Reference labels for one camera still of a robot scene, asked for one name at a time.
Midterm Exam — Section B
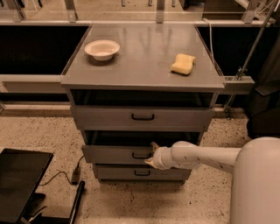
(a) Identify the black monitor screen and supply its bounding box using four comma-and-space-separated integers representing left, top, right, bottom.
0, 149, 53, 224

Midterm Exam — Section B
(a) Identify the metal frame rail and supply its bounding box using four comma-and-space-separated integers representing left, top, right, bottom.
0, 74, 66, 94

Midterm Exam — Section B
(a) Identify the white bowl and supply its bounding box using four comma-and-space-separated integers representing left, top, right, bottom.
84, 40, 120, 61

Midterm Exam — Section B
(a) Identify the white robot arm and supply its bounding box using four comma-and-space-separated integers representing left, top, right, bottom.
145, 137, 280, 224

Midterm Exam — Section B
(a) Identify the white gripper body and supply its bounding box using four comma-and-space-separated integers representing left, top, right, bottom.
152, 147, 174, 170

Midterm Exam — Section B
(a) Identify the black power adapter with cable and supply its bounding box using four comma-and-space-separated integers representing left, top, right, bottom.
40, 157, 83, 186

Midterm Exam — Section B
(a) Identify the white cable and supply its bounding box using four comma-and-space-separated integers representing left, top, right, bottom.
201, 17, 216, 67

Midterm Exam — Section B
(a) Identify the grey drawer cabinet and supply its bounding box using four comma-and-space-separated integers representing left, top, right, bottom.
59, 22, 226, 184

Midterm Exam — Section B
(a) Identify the yellow sponge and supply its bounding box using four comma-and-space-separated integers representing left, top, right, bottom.
171, 53, 196, 75

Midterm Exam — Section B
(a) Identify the grey top drawer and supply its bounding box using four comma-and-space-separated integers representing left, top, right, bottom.
71, 106, 214, 132

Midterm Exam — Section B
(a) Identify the grey drawer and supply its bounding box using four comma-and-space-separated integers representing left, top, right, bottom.
93, 164, 191, 181
71, 106, 214, 132
82, 131, 202, 165

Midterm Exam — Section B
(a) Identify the black office chair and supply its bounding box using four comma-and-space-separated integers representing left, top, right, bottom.
246, 39, 280, 138

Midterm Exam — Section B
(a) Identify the grey bottom drawer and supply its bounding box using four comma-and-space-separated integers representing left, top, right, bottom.
93, 164, 191, 181

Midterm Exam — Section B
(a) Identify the metal diagonal rod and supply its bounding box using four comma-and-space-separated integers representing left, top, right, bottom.
223, 0, 278, 117

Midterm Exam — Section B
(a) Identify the black stand base bar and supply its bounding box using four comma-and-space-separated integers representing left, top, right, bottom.
68, 180, 85, 224

